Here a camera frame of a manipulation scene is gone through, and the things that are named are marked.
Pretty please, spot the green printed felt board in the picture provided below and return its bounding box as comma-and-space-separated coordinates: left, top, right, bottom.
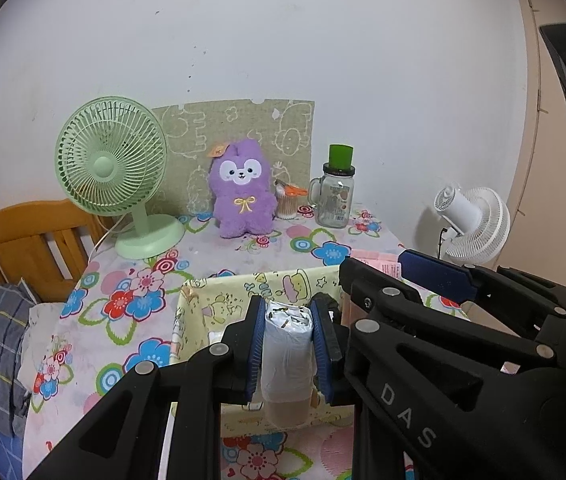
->
150, 98, 317, 219

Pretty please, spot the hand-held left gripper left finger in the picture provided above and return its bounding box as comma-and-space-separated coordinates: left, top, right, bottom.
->
28, 295, 267, 480

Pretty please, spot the white fan cable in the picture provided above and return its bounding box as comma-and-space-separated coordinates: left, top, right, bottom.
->
87, 214, 130, 262

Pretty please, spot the white printed bed cloth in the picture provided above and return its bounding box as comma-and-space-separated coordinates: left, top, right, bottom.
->
17, 304, 75, 412

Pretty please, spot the pink packet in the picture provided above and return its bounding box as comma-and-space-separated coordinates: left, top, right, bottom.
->
350, 249, 404, 282

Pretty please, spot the purple plush toy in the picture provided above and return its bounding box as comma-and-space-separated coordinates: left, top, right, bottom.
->
207, 141, 278, 240

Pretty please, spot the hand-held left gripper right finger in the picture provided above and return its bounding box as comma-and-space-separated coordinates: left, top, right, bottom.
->
309, 293, 352, 407

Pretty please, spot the wooden bed headboard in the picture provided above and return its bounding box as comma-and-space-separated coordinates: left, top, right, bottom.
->
0, 199, 115, 304

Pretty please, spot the beige wooden door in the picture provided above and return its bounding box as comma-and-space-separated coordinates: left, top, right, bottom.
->
507, 0, 566, 302

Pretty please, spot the small cup with orange item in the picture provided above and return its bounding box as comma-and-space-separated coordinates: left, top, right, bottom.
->
273, 179, 309, 221

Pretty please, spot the green desk fan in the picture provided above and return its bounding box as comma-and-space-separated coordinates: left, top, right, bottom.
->
54, 95, 186, 260

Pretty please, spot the white clip fan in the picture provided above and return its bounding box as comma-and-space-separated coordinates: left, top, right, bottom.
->
433, 185, 512, 265

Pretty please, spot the floral tablecloth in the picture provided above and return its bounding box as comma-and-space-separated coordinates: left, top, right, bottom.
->
20, 205, 472, 480

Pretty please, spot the black fan cable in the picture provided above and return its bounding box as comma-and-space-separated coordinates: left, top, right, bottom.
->
435, 227, 452, 262

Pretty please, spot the glass mug jar green lid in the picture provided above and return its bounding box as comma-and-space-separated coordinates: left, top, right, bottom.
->
309, 144, 357, 229

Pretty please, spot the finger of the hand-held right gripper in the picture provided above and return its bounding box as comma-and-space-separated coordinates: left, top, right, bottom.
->
338, 257, 560, 480
398, 249, 566, 356

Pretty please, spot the white beige packet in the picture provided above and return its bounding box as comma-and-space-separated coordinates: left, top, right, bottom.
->
260, 301, 315, 431

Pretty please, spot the yellow printed storage box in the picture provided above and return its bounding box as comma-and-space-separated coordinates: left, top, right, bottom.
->
168, 266, 360, 429

